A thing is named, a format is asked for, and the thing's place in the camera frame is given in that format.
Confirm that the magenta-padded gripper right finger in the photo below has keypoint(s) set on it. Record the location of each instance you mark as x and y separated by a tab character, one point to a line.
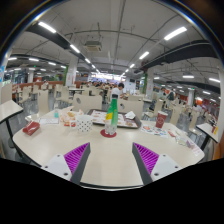
146	158

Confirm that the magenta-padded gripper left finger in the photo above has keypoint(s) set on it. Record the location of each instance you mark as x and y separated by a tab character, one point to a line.
76	158

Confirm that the green plastic drink bottle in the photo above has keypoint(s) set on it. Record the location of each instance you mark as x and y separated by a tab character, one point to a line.
111	116

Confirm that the small red sauce packet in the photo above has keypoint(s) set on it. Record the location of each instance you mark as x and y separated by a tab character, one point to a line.
171	133

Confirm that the white black-dotted mug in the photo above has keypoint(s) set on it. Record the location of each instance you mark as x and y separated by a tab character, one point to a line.
84	123

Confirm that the flat round red coaster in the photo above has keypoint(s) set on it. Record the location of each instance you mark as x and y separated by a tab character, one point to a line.
103	134

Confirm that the red paper cup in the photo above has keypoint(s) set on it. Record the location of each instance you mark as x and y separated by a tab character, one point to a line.
161	119

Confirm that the clear plastic bag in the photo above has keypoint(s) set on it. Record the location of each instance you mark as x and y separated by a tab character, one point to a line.
186	141

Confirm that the crumpled white napkin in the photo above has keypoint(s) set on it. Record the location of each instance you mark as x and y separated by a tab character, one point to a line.
130	115

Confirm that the white printed card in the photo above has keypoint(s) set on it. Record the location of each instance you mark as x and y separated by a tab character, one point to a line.
48	121

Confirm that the brown tray with paper liner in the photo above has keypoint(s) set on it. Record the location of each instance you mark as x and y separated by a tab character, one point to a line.
98	116

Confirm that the small clear sanitizer bottle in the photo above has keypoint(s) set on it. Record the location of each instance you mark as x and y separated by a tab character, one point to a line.
56	114

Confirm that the red pouch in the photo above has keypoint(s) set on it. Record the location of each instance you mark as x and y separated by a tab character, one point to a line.
31	128

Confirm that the beige chairs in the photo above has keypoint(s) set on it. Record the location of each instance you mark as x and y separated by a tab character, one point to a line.
86	102

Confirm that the person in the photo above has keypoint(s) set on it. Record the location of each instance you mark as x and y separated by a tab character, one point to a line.
171	96
116	92

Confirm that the beige side table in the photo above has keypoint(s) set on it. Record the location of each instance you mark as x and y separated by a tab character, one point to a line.
8	110
206	128

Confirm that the ceiling air conditioner unit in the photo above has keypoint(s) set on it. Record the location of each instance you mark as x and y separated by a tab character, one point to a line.
92	46

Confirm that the ceiling lights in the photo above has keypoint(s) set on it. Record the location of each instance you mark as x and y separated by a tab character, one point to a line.
175	33

